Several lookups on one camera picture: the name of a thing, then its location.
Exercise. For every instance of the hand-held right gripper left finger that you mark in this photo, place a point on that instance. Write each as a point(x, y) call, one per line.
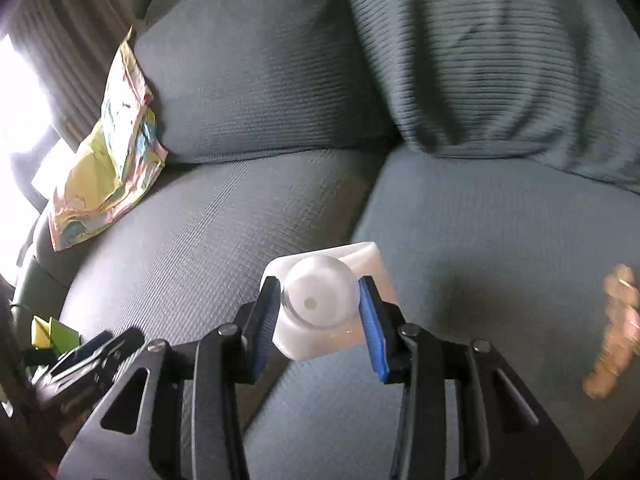
point(265, 332)

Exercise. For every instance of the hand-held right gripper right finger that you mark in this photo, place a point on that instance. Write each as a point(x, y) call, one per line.
point(372, 332)

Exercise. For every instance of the green cardboard box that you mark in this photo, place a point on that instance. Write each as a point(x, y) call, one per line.
point(320, 300)

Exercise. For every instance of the yellow green carton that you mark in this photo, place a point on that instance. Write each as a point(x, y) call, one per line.
point(60, 337)

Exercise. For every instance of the grey sofa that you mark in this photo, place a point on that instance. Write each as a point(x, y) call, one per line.
point(450, 240)

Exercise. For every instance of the colourful printed packet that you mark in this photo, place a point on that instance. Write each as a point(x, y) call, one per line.
point(105, 170)

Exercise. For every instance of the golden brown knobbly object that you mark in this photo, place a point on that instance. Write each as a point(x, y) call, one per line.
point(617, 340)

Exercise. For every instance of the grey sofa cushion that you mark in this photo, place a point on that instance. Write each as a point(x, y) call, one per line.
point(260, 60)
point(490, 60)

